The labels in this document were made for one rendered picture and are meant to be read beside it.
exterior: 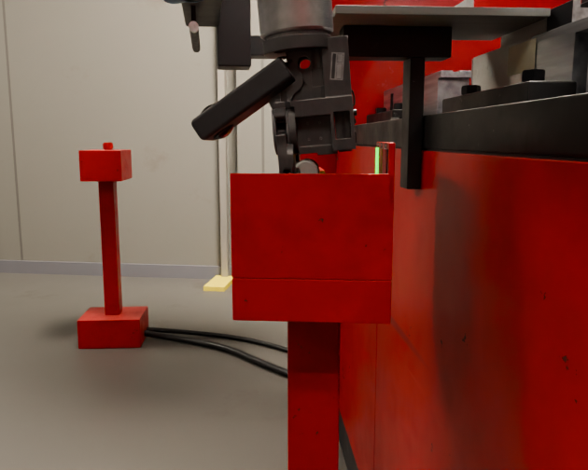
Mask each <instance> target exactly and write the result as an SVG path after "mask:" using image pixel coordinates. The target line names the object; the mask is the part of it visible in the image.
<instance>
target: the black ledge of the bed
mask: <svg viewBox="0 0 588 470"><path fill-rule="evenodd" d="M401 125H402V118H400V119H393V120H386V121H379V122H372V123H366V124H359V125H355V132H356V134H357V142H356V145H372V146H377V142H389V143H395V144H396V147H401ZM422 149H438V150H454V151H469V152H486V153H502V154H518V155H535V156H551V157H567V158H584V159H588V92H586V93H580V94H573V95H566V96H559V97H552V98H546V99H539V100H533V101H526V102H519V103H512V104H500V105H493V106H486V107H479V108H472V109H466V110H459V111H453V112H446V113H439V114H432V115H425V116H423V140H422Z"/></svg>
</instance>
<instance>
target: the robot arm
mask: <svg viewBox="0 0 588 470"><path fill-rule="evenodd" d="M257 4H258V13H259V32H260V38H262V39H263V40H264V42H263V52H264V57H266V58H271V59H275V60H274V61H272V62H271V63H269V64H268V65H267V66H265V67H264V68H263V69H261V70H260V71H258V72H257V73H256V74H254V75H253V76H252V77H250V78H249V79H248V80H247V81H245V82H244V83H243V84H241V85H240V86H238V87H237V88H236V89H234V90H233V91H231V92H230V93H228V94H227V95H226V96H224V97H223V98H222V99H220V100H219V101H218V102H216V103H215V104H209V105H208V106H206V107H205V109H204V110H203V111H202V113H201V114H200V115H199V116H197V117H196V118H194V119H193V120H192V121H191V126H192V128H193V129H194V130H195V131H196V133H197V134H198V136H199V137H200V138H201V139H202V140H207V141H215V140H217V139H223V138H225V137H227V136H228V135H229V134H230V133H231V131H232V130H233V128H234V127H235V126H237V125H238V124H239V123H241V122H242V121H244V120H245V119H246V118H248V117H250V116H251V115H252V114H254V113H255V112H257V111H258V110H259V109H261V107H263V106H264V105H265V104H267V103H269V105H270V107H271V108H272V124H273V144H274V150H275V153H276V155H278V165H279V173H320V171H319V166H318V164H317V163H316V161H314V160H313V159H302V160H300V154H312V153H317V155H318V156H319V155H330V154H338V150H339V152H344V151H352V149H356V142H357V134H356V132H355V124H356V123H357V121H356V119H355V116H356V115H357V110H356V109H354V105H355V104H356V99H355V94H354V91H353V90H352V89H351V75H350V62H349V48H348V35H342V36H333V37H331V35H330V34H331V33H332V32H333V31H334V29H333V15H332V1H331V0H257ZM282 59H287V61H286V62H284V61H283V60H282ZM303 60H308V61H310V65H309V67H308V68H305V69H302V68H300V64H301V61H303ZM352 93H353V96H352ZM353 99H354V103H353ZM334 117H335V121H334ZM335 129H336V134H335Z"/></svg>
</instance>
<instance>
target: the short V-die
mask: <svg viewBox="0 0 588 470"><path fill-rule="evenodd" d="M585 17H588V1H587V2H584V3H582V4H581V0H571V1H568V2H566V3H564V4H562V5H560V6H558V7H554V8H552V9H551V16H550V17H548V18H547V31H546V32H548V31H550V30H552V29H555V28H558V27H560V26H563V25H566V24H568V23H571V22H573V21H577V20H580V19H583V18H585Z"/></svg>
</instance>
